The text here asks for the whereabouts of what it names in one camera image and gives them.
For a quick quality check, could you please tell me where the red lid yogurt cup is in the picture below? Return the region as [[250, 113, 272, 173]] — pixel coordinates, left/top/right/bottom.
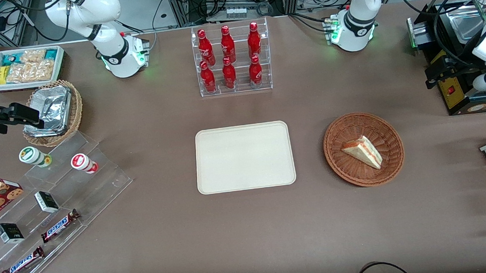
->
[[70, 152, 99, 176]]

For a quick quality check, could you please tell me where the small black box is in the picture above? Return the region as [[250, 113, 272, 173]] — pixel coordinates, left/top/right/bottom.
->
[[0, 222, 25, 245], [34, 190, 60, 215]]

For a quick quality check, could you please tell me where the cream plastic tray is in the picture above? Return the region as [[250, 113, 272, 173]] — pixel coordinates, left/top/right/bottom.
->
[[193, 120, 298, 196]]

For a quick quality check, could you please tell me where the steel warmer pan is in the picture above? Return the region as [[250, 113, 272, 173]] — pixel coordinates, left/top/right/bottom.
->
[[448, 5, 486, 45]]

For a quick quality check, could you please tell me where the green lid yogurt cup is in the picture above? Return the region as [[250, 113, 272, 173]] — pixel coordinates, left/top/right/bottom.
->
[[18, 145, 53, 170]]

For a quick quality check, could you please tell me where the triangular sandwich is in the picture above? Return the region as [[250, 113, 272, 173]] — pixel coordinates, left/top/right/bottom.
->
[[340, 134, 384, 172]]

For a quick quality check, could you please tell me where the light wicker basket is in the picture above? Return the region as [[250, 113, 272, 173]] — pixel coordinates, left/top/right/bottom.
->
[[19, 78, 86, 149]]

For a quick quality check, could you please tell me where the red cola bottle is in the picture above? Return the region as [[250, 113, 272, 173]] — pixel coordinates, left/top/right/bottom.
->
[[197, 28, 216, 67], [219, 25, 237, 65], [248, 55, 264, 89], [221, 56, 238, 90], [246, 21, 263, 61], [199, 60, 217, 94]]

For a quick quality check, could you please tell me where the white rectangular snack tray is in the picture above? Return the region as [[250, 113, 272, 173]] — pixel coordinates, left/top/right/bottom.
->
[[0, 45, 67, 92]]

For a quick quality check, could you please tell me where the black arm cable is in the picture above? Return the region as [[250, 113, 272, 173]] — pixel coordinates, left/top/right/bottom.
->
[[396, 0, 486, 74]]

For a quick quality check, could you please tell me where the large clear cracker bag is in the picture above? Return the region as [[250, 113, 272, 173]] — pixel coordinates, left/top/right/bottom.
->
[[5, 59, 56, 84]]

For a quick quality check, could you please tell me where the Snickers chocolate bar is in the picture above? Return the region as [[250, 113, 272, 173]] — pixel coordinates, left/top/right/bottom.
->
[[39, 209, 82, 244], [0, 246, 46, 273]]

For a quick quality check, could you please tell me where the small clear cracker bag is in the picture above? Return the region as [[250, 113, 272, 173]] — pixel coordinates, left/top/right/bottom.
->
[[19, 49, 47, 64]]

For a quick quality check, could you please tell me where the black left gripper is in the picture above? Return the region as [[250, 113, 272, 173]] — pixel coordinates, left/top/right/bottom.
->
[[424, 52, 482, 90]]

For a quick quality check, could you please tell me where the black food warmer machine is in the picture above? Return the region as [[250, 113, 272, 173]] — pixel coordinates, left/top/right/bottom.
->
[[406, 0, 486, 119]]

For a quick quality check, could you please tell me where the round brown wicker basket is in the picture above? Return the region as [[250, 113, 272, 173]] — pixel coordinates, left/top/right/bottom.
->
[[321, 109, 407, 190]]

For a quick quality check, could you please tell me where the clear acrylic stepped stand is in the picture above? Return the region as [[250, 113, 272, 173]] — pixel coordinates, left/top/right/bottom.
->
[[0, 127, 141, 273]]

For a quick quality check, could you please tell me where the silver foil container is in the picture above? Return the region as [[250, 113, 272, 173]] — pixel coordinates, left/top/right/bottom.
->
[[21, 85, 75, 139]]

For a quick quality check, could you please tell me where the clear acrylic bottle rack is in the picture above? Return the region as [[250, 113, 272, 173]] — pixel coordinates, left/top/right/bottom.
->
[[191, 17, 273, 98]]

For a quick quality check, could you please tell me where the black floor cable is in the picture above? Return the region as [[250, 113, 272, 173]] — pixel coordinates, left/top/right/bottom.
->
[[351, 259, 415, 273]]

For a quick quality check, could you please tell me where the white power strip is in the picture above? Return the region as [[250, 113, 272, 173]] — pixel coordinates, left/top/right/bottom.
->
[[225, 7, 248, 19]]

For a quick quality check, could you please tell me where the silver box with green light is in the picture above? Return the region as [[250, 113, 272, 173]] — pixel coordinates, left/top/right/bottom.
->
[[406, 16, 432, 51]]

